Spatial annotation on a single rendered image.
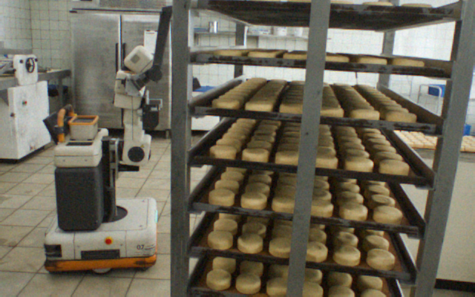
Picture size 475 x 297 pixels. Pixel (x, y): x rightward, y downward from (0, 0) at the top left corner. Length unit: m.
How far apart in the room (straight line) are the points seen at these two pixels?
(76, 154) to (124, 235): 0.56
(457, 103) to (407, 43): 6.33
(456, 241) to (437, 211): 2.01
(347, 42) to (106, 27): 3.65
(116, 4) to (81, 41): 0.70
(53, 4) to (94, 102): 1.89
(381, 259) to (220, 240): 0.30
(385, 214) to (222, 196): 0.30
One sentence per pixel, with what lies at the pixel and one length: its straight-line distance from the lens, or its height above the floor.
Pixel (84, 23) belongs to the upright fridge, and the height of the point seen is 1.59.
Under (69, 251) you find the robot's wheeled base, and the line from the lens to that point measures 2.64.
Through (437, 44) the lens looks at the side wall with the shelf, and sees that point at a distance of 7.22.
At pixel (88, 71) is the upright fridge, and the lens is 5.92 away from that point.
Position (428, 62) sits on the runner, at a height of 1.42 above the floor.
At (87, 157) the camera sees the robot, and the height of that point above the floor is 0.76.
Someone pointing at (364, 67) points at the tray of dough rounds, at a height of 1.41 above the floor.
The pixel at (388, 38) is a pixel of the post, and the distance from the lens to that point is 1.29.
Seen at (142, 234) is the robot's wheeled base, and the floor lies 0.27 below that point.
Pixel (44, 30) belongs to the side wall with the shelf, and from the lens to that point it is 7.14.
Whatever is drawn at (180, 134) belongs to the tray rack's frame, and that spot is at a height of 1.27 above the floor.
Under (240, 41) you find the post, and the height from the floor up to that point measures 1.44.
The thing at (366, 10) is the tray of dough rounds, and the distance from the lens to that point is 0.67.
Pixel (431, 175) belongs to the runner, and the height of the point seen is 1.24.
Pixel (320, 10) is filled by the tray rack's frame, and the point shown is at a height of 1.49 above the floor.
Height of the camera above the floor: 1.44
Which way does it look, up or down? 13 degrees down
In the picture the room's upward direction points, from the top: 3 degrees clockwise
